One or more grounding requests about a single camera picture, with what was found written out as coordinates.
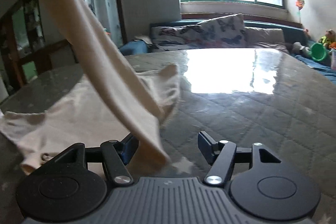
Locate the square butterfly print cushion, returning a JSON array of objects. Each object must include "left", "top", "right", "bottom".
[{"left": 198, "top": 14, "right": 247, "bottom": 48}]

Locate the teddy bear toy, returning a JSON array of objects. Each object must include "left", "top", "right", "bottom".
[{"left": 318, "top": 30, "right": 335, "bottom": 50}]

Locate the green plastic basin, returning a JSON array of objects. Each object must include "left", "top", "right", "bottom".
[{"left": 310, "top": 43, "right": 327, "bottom": 62}]

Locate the colourful pinwheel flower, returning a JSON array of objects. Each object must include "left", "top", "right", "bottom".
[{"left": 295, "top": 0, "right": 305, "bottom": 23}]

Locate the teal bench sofa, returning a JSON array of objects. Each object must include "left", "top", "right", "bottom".
[{"left": 150, "top": 14, "right": 335, "bottom": 83}]

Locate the dark wooden display shelf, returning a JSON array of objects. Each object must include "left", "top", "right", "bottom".
[{"left": 1, "top": 0, "right": 45, "bottom": 92}]

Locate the dark wooden side table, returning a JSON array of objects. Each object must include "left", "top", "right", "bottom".
[{"left": 20, "top": 39, "right": 78, "bottom": 75}]

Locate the long butterfly print pillow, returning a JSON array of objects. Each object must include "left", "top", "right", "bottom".
[{"left": 151, "top": 25, "right": 215, "bottom": 51}]

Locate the cream long-sleeve sweater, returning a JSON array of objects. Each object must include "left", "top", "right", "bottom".
[{"left": 1, "top": 0, "right": 181, "bottom": 176}]

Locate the beige plain cushion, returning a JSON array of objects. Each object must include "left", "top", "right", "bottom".
[{"left": 245, "top": 27, "right": 289, "bottom": 54}]

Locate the blue folded blanket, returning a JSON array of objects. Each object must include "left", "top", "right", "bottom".
[{"left": 119, "top": 40, "right": 148, "bottom": 56}]

